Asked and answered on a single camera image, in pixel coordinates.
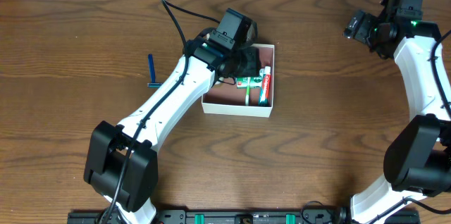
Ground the green white toothbrush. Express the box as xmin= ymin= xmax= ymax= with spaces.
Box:
xmin=245 ymin=77 xmax=251 ymax=106

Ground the green white soap box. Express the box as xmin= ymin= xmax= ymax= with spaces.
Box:
xmin=236 ymin=68 xmax=265 ymax=89

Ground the teal white toothpaste tube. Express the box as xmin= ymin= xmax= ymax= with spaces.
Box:
xmin=259 ymin=66 xmax=271 ymax=106

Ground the blue disposable razor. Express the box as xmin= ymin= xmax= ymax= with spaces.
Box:
xmin=147 ymin=54 xmax=162 ymax=88

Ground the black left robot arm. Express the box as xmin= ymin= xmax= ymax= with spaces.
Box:
xmin=84 ymin=8 xmax=261 ymax=223

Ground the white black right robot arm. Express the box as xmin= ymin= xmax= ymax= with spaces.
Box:
xmin=335 ymin=0 xmax=450 ymax=223

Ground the white box with pink interior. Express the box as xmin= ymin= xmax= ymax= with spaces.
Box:
xmin=201 ymin=44 xmax=276 ymax=118

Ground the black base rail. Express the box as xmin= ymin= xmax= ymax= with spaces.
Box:
xmin=67 ymin=207 xmax=421 ymax=224

